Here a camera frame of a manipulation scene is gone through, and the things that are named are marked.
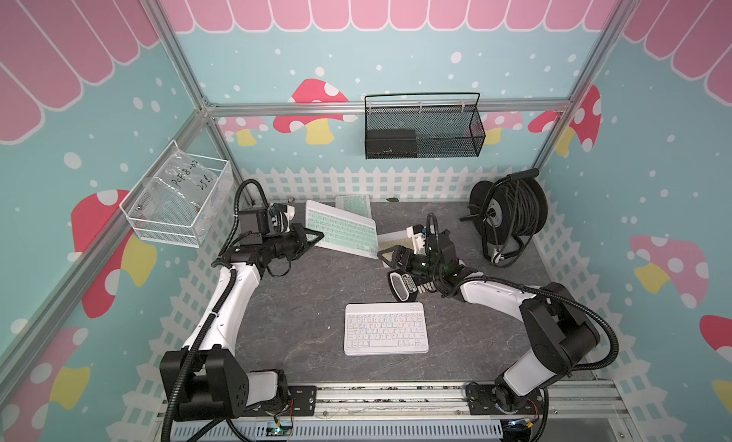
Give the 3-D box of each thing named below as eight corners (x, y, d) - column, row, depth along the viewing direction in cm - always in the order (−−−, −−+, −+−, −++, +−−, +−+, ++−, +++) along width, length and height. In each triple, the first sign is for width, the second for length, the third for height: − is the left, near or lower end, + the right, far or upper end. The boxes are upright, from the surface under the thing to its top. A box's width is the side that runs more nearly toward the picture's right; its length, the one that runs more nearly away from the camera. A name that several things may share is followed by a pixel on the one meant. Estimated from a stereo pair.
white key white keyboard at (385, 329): (343, 354, 84) (342, 351, 81) (346, 306, 93) (345, 302, 91) (428, 354, 84) (430, 351, 81) (423, 306, 93) (424, 302, 91)
